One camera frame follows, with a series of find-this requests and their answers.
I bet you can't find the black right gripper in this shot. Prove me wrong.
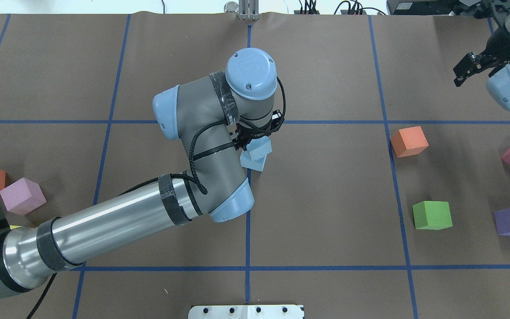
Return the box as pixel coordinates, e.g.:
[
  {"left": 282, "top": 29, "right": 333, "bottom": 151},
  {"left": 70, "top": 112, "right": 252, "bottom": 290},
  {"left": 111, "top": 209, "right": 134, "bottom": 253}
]
[{"left": 453, "top": 50, "right": 509, "bottom": 87}]

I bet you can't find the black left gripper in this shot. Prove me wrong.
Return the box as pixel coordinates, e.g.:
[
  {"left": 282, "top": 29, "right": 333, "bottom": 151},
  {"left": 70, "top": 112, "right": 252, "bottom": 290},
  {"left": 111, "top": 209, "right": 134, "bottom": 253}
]
[{"left": 233, "top": 112, "right": 283, "bottom": 151}]

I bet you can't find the light blue foam block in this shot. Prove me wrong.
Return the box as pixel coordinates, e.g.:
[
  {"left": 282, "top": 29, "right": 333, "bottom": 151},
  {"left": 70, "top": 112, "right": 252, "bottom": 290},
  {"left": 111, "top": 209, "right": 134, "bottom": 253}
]
[
  {"left": 240, "top": 151, "right": 267, "bottom": 172},
  {"left": 246, "top": 136, "right": 272, "bottom": 161}
]

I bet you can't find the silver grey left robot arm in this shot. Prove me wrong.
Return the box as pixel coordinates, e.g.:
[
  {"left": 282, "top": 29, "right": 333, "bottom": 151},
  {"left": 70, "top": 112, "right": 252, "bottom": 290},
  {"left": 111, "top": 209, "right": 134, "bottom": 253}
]
[{"left": 0, "top": 48, "right": 286, "bottom": 299}]

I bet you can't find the green foam block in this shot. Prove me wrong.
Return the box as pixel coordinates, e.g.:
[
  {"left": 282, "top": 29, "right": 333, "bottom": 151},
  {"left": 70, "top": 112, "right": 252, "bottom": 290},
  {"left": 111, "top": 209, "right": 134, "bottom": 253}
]
[{"left": 412, "top": 201, "right": 453, "bottom": 230}]

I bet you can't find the white metal mounting plate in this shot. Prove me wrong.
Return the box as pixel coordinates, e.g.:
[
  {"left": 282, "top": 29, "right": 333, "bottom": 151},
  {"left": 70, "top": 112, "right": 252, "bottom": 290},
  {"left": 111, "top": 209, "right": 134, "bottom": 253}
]
[{"left": 188, "top": 304, "right": 305, "bottom": 319}]

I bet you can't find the pink foam block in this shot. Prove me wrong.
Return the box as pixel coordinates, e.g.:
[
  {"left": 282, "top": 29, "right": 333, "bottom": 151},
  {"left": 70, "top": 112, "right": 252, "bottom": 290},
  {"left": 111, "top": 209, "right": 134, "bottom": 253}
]
[{"left": 0, "top": 178, "right": 47, "bottom": 215}]

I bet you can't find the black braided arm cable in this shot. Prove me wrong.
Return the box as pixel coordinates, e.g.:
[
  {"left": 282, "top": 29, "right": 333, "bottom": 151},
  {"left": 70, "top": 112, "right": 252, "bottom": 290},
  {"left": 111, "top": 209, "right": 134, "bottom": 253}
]
[{"left": 26, "top": 76, "right": 286, "bottom": 319}]

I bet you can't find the metal bracket at table edge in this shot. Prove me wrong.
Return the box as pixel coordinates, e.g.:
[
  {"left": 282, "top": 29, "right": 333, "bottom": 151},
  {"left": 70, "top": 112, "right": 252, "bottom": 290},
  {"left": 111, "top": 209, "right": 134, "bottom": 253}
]
[{"left": 237, "top": 0, "right": 260, "bottom": 21}]

